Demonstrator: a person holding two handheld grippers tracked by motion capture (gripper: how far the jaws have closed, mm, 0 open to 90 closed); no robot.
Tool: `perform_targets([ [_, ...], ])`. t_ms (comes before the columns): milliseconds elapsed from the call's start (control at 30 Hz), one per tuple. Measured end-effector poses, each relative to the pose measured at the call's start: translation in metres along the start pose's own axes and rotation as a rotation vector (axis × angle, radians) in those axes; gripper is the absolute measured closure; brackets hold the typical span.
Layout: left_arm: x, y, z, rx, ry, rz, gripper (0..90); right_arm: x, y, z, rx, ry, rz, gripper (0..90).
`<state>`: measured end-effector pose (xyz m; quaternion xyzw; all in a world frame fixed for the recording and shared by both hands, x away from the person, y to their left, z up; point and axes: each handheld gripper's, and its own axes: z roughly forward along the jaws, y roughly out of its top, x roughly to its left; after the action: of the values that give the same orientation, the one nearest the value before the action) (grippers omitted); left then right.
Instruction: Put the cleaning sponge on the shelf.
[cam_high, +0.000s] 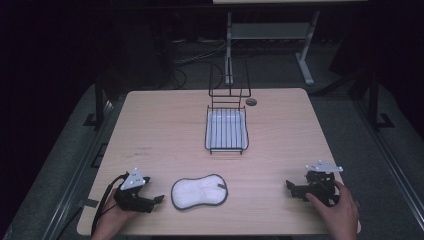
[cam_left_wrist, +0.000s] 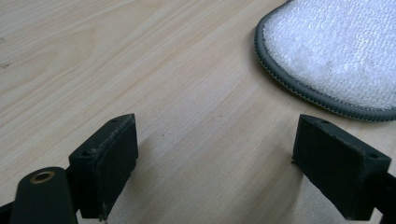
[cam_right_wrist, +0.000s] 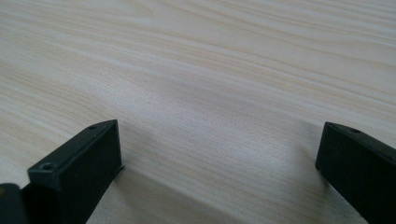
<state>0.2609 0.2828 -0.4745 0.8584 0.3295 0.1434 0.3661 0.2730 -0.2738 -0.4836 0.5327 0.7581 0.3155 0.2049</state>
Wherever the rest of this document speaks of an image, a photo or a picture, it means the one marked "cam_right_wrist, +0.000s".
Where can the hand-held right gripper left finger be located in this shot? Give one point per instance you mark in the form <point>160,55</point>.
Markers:
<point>77,174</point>

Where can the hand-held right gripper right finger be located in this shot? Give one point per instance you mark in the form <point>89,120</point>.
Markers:
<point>358,168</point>

